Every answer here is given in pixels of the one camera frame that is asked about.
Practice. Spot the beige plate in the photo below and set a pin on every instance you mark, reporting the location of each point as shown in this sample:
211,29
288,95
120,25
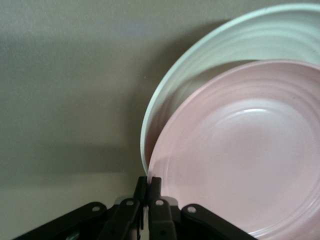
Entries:
225,42

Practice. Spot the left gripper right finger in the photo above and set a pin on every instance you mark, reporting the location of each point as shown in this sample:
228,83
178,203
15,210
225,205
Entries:
162,220

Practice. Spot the pink plate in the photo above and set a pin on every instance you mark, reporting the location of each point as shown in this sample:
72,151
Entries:
245,155

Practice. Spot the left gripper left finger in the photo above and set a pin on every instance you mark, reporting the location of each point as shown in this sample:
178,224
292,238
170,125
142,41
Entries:
120,220

